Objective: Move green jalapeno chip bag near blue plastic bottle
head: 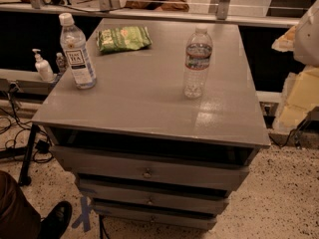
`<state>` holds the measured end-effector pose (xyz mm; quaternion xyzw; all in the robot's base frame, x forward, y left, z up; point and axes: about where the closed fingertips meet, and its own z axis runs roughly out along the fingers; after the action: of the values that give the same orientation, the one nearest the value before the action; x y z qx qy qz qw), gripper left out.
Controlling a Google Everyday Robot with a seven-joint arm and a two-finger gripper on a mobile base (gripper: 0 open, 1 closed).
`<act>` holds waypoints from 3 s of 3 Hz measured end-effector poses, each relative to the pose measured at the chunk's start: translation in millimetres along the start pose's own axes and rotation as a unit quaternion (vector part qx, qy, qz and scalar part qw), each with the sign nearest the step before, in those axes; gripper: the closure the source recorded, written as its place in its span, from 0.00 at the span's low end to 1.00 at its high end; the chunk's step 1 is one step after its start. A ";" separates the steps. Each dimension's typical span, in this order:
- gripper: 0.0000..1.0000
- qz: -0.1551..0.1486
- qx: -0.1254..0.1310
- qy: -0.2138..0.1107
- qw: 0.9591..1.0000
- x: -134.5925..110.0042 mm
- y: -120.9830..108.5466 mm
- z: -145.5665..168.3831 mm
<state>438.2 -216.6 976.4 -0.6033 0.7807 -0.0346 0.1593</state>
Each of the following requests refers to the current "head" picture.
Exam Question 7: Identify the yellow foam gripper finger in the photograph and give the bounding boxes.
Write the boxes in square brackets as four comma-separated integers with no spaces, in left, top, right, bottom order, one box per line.
[274,66,319,130]

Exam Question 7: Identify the green jalapeno chip bag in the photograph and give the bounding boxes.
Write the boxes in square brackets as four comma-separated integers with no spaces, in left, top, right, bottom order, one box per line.
[97,26,153,54]

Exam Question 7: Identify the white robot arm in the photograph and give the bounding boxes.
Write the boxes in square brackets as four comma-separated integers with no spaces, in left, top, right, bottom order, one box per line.
[272,0,319,130]

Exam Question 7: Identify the clear water bottle blue label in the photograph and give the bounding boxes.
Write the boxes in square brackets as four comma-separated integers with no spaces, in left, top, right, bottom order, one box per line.
[183,25,213,99]

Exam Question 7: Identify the white tea bottle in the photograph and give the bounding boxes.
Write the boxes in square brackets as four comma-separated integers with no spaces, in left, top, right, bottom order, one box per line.
[59,13,97,90]

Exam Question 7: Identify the small clear bottle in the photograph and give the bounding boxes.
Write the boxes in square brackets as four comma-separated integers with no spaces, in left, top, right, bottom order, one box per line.
[56,53,67,73]

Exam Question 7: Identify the white pump sanitizer bottle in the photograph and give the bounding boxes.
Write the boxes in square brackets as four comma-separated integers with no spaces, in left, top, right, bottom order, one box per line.
[32,49,54,82]

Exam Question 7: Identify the grey drawer cabinet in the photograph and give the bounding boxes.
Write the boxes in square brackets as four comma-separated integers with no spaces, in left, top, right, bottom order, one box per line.
[31,17,272,231]

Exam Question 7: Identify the top grey drawer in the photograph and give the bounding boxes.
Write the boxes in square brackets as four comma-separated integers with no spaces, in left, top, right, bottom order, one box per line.
[52,145,249,190]

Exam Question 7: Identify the grey drawer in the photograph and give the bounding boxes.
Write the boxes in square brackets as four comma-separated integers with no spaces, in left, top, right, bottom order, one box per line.
[52,145,249,190]
[93,202,216,230]
[77,178,228,214]

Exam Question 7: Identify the bottom grey drawer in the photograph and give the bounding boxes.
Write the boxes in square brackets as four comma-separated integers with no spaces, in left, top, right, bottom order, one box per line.
[93,202,216,230]

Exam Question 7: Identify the middle grey drawer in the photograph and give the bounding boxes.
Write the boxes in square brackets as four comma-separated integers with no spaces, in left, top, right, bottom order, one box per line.
[77,178,228,214]

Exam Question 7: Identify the blue tape cross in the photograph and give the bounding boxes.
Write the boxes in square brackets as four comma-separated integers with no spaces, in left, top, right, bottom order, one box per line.
[71,187,113,233]

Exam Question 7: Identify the black shoe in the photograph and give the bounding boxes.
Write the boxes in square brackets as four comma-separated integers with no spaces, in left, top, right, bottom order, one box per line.
[37,201,72,239]

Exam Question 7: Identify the black stand leg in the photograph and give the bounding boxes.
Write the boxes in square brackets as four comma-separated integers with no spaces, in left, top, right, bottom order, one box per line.
[18,124,39,186]

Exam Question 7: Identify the brown trouser leg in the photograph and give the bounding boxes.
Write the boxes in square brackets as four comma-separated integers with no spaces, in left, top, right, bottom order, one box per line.
[0,171,41,239]

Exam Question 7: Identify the black floor cables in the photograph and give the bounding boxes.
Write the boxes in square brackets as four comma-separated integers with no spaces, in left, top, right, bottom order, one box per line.
[0,87,55,165]

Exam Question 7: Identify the grey metal shelf rail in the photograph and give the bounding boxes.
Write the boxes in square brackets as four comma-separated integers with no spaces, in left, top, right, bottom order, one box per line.
[0,2,300,29]

